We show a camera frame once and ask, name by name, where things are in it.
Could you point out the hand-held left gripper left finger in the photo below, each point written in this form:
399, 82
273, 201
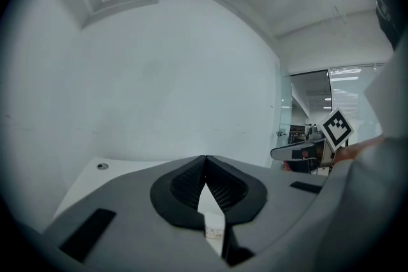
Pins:
165, 200

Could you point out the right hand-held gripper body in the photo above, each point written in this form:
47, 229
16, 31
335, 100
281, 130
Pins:
336, 132

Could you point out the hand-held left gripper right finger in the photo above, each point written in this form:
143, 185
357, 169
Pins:
252, 197

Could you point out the small white object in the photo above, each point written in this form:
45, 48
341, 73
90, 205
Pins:
214, 224

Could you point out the person's right forearm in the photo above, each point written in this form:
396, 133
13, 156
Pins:
357, 149

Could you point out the person's right hand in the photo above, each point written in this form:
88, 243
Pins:
288, 166

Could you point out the white table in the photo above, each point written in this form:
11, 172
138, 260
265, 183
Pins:
92, 178

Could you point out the person's black shirt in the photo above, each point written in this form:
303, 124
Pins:
384, 0

